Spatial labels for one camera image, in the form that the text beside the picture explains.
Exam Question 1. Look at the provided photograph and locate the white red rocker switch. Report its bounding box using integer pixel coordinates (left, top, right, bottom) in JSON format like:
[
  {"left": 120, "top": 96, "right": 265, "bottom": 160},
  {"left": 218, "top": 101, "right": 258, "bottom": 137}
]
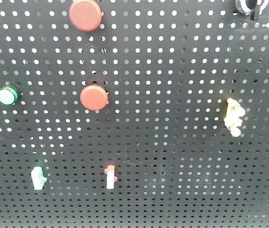
[{"left": 104, "top": 165, "right": 117, "bottom": 190}]

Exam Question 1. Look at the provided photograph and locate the red mushroom button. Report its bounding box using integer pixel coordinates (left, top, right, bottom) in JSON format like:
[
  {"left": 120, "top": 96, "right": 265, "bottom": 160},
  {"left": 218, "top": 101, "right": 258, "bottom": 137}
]
[
  {"left": 80, "top": 85, "right": 108, "bottom": 111},
  {"left": 69, "top": 0, "right": 102, "bottom": 32}
]

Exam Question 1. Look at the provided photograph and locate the black rotary selector knob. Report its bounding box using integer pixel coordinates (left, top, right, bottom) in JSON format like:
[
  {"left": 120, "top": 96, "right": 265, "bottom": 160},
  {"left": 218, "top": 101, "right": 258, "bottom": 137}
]
[{"left": 235, "top": 0, "right": 269, "bottom": 20}]

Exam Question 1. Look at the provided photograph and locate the green round push button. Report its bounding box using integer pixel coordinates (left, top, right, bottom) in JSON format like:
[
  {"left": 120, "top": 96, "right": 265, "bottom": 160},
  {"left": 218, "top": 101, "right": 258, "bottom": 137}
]
[{"left": 0, "top": 85, "right": 19, "bottom": 105}]

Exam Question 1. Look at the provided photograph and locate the black perforated pegboard panel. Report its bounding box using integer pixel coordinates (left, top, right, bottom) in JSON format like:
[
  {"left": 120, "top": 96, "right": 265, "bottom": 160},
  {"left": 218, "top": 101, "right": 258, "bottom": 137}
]
[{"left": 0, "top": 0, "right": 269, "bottom": 228}]

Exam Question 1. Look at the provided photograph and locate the yellow toggle switch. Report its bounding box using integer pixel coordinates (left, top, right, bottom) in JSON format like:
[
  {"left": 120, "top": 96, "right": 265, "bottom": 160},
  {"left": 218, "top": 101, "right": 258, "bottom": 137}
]
[{"left": 223, "top": 98, "right": 246, "bottom": 137}]

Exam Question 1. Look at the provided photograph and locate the upper red mushroom button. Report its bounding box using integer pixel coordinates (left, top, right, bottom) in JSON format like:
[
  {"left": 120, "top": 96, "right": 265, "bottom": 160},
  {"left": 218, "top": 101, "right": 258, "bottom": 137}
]
[{"left": 69, "top": 0, "right": 102, "bottom": 32}]

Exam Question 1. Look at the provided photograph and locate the lower red mushroom button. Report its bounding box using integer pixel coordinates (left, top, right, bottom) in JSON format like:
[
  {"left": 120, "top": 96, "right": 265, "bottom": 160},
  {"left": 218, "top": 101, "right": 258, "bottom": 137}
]
[{"left": 80, "top": 85, "right": 108, "bottom": 111}]

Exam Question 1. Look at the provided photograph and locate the white green rocker switch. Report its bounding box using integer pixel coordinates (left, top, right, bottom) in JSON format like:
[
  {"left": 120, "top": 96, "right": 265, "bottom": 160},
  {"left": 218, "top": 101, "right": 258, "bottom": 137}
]
[{"left": 31, "top": 166, "right": 47, "bottom": 190}]

